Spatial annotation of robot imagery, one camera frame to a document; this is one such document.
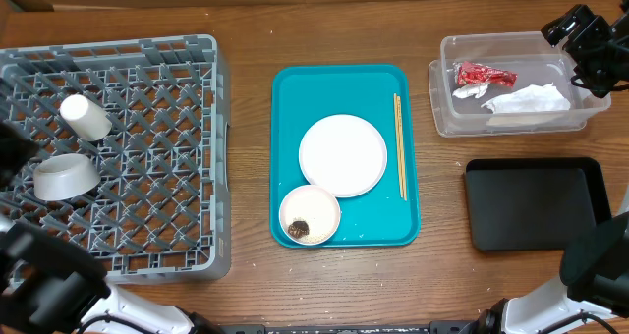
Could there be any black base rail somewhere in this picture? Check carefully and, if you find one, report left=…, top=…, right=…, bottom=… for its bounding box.
left=220, top=320, right=470, bottom=334

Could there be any clear plastic bin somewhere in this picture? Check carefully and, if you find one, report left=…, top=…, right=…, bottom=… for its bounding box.
left=429, top=31, right=611, bottom=138

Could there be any small white plate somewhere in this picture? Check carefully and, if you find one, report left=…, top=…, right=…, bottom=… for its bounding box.
left=278, top=185, right=341, bottom=247

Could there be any wooden chopstick left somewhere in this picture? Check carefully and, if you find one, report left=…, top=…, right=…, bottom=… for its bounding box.
left=393, top=93, right=407, bottom=201

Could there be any black plastic tray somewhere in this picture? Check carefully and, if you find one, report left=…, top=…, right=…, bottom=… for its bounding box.
left=464, top=157, right=612, bottom=252

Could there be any wooden chopstick right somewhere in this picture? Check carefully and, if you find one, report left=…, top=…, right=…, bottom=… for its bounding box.
left=394, top=93, right=408, bottom=201

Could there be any wooden chopstick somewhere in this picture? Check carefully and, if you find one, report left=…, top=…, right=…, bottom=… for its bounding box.
left=393, top=93, right=407, bottom=201
left=394, top=93, right=408, bottom=201

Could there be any grey ceramic bowl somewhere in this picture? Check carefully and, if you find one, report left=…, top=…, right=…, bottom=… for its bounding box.
left=33, top=153, right=101, bottom=201

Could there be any brown food scrap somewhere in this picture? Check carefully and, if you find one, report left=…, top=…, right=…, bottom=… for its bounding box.
left=287, top=220, right=310, bottom=239

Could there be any large white plate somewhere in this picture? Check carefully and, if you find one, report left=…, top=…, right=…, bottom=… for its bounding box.
left=299, top=114, right=388, bottom=198

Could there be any grey plastic dish rack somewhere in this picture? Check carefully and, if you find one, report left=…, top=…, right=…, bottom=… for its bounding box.
left=1, top=34, right=231, bottom=284

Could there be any white paper cup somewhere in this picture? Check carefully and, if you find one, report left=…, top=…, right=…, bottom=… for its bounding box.
left=60, top=94, right=112, bottom=141

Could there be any red snack wrapper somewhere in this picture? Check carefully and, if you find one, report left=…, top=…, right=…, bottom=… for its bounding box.
left=455, top=61, right=517, bottom=87

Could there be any teal plastic serving tray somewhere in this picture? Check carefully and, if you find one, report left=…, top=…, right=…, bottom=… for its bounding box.
left=269, top=64, right=421, bottom=249

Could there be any large white tissue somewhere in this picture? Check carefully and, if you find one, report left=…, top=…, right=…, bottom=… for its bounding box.
left=483, top=83, right=571, bottom=114

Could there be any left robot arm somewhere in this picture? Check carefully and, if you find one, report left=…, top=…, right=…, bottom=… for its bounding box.
left=1, top=200, right=223, bottom=334

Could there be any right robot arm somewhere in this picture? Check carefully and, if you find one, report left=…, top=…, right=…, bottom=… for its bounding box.
left=460, top=0, right=628, bottom=333

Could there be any small torn white tissue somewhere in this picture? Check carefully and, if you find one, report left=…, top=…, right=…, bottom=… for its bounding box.
left=452, top=83, right=488, bottom=99

